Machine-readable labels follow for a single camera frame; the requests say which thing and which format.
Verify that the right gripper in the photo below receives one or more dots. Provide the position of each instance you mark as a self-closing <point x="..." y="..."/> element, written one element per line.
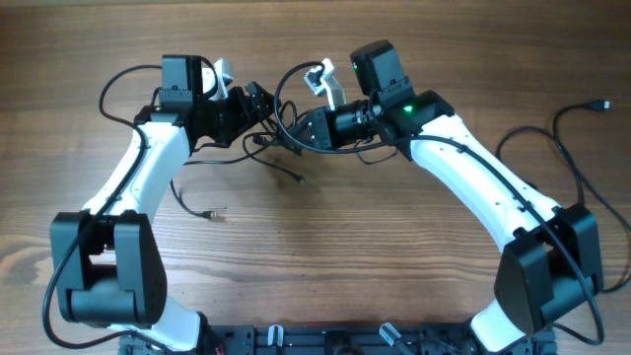
<point x="312" y="129"/>

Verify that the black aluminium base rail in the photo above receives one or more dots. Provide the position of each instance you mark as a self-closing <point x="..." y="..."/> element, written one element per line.
<point x="425" y="339"/>

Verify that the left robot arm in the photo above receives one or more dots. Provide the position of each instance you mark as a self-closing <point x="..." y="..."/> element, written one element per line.
<point x="108" y="272"/>

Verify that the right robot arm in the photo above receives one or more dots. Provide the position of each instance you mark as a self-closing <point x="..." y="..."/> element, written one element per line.
<point x="550" y="257"/>

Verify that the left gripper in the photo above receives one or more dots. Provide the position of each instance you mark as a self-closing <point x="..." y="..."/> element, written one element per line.
<point x="258" y="113"/>

